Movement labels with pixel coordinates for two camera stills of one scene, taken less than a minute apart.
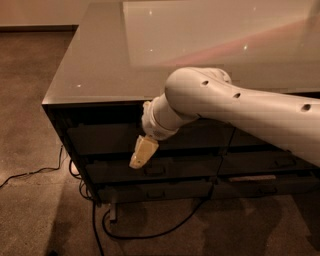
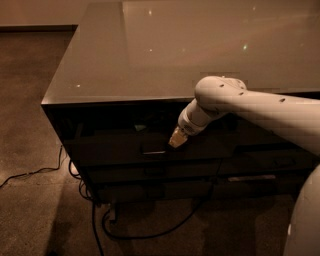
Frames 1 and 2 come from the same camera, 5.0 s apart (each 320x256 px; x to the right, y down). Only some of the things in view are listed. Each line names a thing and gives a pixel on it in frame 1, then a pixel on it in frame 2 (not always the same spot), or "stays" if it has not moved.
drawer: x=159 y=167 stays
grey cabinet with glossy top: x=121 y=54 stays
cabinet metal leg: x=112 y=208 stays
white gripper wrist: x=150 y=124 -> x=187 y=126
